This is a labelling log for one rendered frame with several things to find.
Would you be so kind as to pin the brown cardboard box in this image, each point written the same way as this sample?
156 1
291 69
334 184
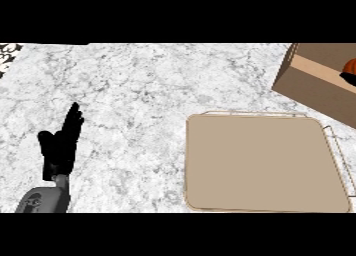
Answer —
322 83

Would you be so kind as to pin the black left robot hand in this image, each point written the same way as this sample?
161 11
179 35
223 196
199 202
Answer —
60 146

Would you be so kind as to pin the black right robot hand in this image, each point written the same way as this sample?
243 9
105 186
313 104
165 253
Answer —
354 80

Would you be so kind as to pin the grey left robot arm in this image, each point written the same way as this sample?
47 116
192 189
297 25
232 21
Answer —
46 197

